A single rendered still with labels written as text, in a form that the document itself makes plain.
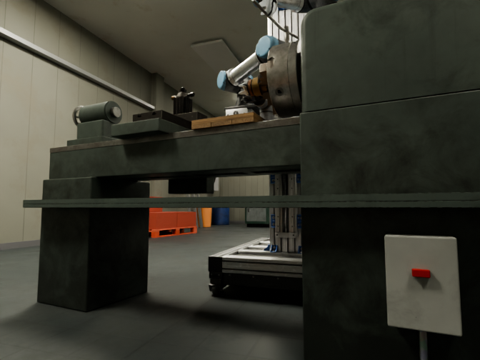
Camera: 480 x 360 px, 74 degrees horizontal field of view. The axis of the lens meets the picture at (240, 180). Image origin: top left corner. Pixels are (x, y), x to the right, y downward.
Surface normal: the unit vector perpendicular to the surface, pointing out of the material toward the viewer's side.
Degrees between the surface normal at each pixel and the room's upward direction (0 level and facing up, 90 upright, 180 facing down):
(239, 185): 90
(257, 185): 90
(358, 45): 90
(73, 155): 90
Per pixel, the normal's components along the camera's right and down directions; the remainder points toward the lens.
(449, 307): -0.44, -0.07
